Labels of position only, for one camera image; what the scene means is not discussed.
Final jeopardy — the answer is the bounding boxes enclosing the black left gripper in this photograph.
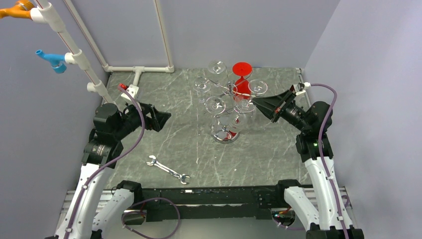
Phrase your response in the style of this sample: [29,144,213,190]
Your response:
[113,100,171,140]

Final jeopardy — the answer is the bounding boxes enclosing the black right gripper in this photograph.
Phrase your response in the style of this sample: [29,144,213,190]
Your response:
[251,90,311,133]

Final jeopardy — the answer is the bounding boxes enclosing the clear wine glass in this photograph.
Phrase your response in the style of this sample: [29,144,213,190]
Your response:
[193,76,211,103]
[208,60,228,86]
[248,79,268,97]
[235,97,256,126]
[205,96,226,116]

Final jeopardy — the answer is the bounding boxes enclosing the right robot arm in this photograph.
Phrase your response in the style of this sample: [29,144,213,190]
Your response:
[252,90,364,239]

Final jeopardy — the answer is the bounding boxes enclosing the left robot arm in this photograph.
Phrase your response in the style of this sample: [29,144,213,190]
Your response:
[52,103,171,239]

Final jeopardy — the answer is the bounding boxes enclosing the red plastic wine glass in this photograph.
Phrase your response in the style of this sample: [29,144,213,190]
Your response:
[232,62,252,100]

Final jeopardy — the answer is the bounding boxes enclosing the chrome wine glass rack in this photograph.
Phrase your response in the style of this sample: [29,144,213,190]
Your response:
[206,81,248,144]

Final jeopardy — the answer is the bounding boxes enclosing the clear wine glass back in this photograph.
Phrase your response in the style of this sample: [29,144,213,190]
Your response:
[208,60,228,86]

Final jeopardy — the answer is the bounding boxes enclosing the silver double open wrench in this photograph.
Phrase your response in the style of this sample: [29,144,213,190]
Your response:
[146,155,191,185]

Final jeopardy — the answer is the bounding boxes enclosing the blue pipe fitting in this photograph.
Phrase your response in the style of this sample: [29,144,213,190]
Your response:
[35,49,67,74]

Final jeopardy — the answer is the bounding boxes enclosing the orange pipe fitting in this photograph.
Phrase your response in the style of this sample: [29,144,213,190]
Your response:
[0,0,35,19]

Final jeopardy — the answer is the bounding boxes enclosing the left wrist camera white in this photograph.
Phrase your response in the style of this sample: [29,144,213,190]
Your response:
[119,83,139,104]

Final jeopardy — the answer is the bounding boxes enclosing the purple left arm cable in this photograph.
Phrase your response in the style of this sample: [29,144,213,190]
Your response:
[62,86,146,239]

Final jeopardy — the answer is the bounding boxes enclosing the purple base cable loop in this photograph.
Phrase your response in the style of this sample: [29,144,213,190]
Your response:
[121,197,181,239]

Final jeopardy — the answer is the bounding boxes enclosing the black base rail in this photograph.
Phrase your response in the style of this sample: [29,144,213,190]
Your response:
[112,179,314,222]

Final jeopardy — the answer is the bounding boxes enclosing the white PVC pipe frame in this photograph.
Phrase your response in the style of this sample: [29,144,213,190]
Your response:
[30,0,175,103]

